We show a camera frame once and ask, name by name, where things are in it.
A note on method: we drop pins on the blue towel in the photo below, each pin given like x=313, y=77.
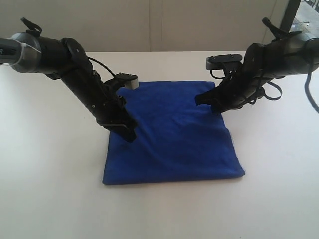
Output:
x=177, y=140

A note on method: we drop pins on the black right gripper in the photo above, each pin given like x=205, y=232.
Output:
x=236, y=89

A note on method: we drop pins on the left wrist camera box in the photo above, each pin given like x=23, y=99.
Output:
x=125, y=80

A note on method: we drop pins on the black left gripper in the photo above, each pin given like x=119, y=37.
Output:
x=108, y=108

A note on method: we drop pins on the black window frame post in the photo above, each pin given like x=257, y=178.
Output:
x=289, y=14

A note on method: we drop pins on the beige wall panel partition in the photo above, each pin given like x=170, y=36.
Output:
x=147, y=25

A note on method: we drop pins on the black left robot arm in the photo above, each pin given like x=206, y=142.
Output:
x=66, y=60

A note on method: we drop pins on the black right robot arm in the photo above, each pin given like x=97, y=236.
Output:
x=294, y=54

